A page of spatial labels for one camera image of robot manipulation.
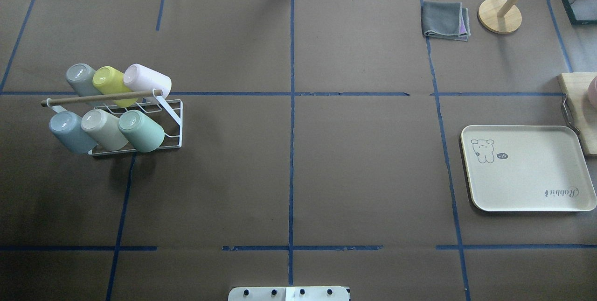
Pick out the green cup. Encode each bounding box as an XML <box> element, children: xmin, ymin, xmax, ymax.
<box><xmin>118</xmin><ymin>110</ymin><xmax>166</xmax><ymax>153</ymax></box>

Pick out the beige rabbit tray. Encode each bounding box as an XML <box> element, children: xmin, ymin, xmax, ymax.
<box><xmin>460</xmin><ymin>125</ymin><xmax>596</xmax><ymax>212</ymax></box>

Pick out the pink cup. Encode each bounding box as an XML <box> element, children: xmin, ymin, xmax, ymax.
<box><xmin>123</xmin><ymin>63</ymin><xmax>172</xmax><ymax>98</ymax></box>

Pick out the beige cup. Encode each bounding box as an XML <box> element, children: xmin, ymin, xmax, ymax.
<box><xmin>81</xmin><ymin>108</ymin><xmax>128</xmax><ymax>151</ymax></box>

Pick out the yellow cup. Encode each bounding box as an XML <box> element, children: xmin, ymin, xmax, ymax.
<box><xmin>92</xmin><ymin>66</ymin><xmax>132</xmax><ymax>94</ymax></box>

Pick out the grey cup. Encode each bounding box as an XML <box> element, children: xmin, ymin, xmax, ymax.
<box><xmin>65</xmin><ymin>63</ymin><xmax>102</xmax><ymax>97</ymax></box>

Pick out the blue cup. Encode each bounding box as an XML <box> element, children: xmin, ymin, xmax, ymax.
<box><xmin>49</xmin><ymin>111</ymin><xmax>98</xmax><ymax>154</ymax></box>

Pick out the grey folded cloth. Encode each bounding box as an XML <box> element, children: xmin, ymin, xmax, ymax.
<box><xmin>422</xmin><ymin>1</ymin><xmax>471</xmax><ymax>42</ymax></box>

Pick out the wooden mug tree stand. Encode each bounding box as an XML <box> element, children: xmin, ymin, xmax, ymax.
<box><xmin>478</xmin><ymin>0</ymin><xmax>522</xmax><ymax>35</ymax></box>

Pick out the wooden cutting board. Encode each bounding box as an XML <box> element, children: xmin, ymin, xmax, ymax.
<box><xmin>558</xmin><ymin>72</ymin><xmax>597</xmax><ymax>157</ymax></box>

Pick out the pink bowl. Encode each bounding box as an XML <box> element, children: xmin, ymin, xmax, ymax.
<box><xmin>587</xmin><ymin>76</ymin><xmax>597</xmax><ymax>109</ymax></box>

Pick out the white wire cup rack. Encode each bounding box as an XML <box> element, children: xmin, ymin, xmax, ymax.
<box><xmin>41</xmin><ymin>89</ymin><xmax>183</xmax><ymax>157</ymax></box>

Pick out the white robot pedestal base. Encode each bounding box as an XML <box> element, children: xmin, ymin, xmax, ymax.
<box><xmin>228</xmin><ymin>286</ymin><xmax>351</xmax><ymax>301</ymax></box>

